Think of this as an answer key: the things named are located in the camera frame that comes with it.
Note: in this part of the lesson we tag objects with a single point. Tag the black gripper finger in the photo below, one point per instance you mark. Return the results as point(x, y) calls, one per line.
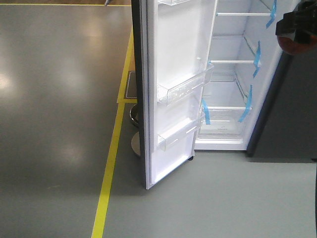
point(299, 25)

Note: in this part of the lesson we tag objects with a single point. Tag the red yellow apple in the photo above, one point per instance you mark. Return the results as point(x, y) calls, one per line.
point(294, 48)

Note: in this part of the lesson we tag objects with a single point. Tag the grey side-by-side fridge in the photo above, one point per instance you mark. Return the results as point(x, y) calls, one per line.
point(251, 70)

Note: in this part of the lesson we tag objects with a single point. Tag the clear fridge crisper drawer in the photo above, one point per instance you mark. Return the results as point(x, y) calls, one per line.
point(226, 123)

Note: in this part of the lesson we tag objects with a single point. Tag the clear upper door bin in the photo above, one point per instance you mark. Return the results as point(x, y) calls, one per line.
point(172, 2)

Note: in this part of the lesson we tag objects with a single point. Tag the clear door bin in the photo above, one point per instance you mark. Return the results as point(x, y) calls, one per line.
point(177, 88)
point(172, 2)
point(173, 134)

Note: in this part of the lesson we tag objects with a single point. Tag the clear middle door bin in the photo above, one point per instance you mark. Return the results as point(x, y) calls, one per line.
point(177, 88)

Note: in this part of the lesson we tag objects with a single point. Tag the clear lower door bin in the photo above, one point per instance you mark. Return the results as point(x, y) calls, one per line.
point(173, 134)

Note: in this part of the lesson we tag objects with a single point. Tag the dark floor sign sticker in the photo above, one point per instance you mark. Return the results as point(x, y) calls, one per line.
point(131, 86)

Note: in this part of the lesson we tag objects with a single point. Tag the chrome stanchion post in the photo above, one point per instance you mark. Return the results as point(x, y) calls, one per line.
point(133, 114)

